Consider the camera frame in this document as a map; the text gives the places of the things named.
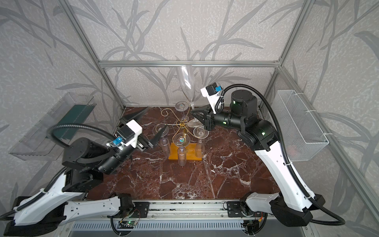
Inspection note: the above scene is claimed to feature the wine glass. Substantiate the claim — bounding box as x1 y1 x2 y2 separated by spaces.
175 101 189 121
173 132 190 166
176 65 195 110
193 126 209 159
153 123 170 158

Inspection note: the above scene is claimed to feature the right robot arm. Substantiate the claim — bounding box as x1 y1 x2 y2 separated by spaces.
192 87 317 227

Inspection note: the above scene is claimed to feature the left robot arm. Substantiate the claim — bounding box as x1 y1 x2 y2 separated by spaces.
1 110 164 237

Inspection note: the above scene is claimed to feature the yellow wooden rack base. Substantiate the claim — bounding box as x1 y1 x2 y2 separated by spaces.
168 143 202 161

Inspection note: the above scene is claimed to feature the green circuit board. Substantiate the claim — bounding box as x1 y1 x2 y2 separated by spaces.
119 220 138 229

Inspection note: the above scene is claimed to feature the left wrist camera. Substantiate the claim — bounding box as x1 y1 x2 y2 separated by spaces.
106 120 143 150

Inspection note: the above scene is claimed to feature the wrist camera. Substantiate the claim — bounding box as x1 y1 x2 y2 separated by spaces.
200 83 222 114
106 120 143 150

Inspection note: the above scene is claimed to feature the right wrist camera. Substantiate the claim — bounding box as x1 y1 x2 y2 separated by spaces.
200 83 222 114

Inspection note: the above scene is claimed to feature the gold wire glass rack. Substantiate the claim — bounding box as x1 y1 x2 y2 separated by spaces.
160 108 195 137

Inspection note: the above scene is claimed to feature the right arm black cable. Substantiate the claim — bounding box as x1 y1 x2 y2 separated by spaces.
215 83 346 226

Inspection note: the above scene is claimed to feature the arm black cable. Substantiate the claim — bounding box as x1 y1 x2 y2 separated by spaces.
215 83 346 226
0 123 116 221

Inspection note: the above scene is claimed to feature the clear plastic wall shelf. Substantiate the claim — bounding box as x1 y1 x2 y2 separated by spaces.
8 92 97 162

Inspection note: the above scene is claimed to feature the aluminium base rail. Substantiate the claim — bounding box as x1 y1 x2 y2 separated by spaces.
60 199 311 221

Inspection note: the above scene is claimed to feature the white wire mesh basket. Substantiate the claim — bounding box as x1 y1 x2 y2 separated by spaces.
271 90 329 162

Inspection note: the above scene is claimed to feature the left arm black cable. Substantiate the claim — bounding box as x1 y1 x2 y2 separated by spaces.
0 123 116 221

